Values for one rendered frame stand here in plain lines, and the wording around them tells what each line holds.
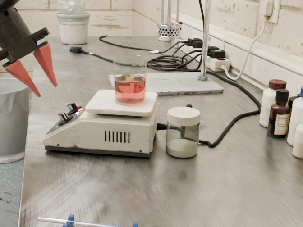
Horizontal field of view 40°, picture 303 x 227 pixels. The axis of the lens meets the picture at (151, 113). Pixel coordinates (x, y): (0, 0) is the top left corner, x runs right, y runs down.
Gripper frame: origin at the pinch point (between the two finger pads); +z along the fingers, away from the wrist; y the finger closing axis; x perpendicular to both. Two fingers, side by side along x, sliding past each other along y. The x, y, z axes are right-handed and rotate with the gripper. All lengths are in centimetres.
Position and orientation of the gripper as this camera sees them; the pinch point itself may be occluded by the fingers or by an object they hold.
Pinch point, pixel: (45, 87)
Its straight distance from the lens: 76.7
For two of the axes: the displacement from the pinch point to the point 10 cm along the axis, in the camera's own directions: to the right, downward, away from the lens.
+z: 4.7, 8.5, 2.5
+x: -4.3, -0.2, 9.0
